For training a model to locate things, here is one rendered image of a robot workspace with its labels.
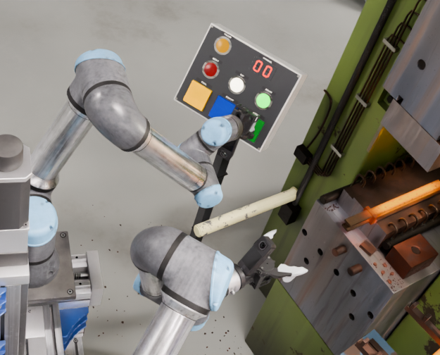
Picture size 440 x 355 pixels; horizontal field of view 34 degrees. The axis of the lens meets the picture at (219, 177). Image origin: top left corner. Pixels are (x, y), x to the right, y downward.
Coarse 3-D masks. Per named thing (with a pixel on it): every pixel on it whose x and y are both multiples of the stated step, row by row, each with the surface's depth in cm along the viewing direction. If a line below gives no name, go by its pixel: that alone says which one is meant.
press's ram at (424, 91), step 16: (432, 0) 175; (432, 16) 177; (416, 32) 182; (432, 32) 178; (416, 48) 184; (432, 48) 179; (400, 64) 190; (416, 64) 185; (432, 64) 181; (400, 80) 191; (416, 80) 187; (432, 80) 182; (400, 96) 194; (416, 96) 188; (432, 96) 184; (416, 112) 190; (432, 112) 185; (432, 128) 187
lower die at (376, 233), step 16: (400, 176) 233; (416, 176) 233; (432, 176) 235; (352, 192) 223; (368, 192) 223; (384, 192) 225; (400, 192) 226; (352, 208) 222; (400, 208) 220; (416, 208) 223; (432, 208) 224; (368, 224) 218; (384, 224) 215; (400, 224) 217
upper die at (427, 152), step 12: (396, 108) 195; (384, 120) 200; (396, 120) 196; (408, 120) 193; (396, 132) 198; (408, 132) 194; (420, 132) 190; (408, 144) 195; (420, 144) 192; (432, 144) 188; (420, 156) 193; (432, 156) 189; (432, 168) 193
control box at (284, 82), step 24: (216, 24) 229; (240, 48) 225; (192, 72) 231; (240, 72) 226; (288, 72) 221; (216, 96) 230; (240, 96) 227; (288, 96) 222; (264, 120) 226; (264, 144) 228
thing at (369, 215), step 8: (432, 184) 229; (408, 192) 224; (416, 192) 225; (424, 192) 226; (432, 192) 229; (392, 200) 220; (400, 200) 221; (408, 200) 222; (368, 208) 215; (376, 208) 216; (384, 208) 217; (392, 208) 218; (352, 216) 212; (360, 216) 212; (368, 216) 213; (376, 216) 214; (344, 224) 212; (352, 224) 210; (360, 224) 214
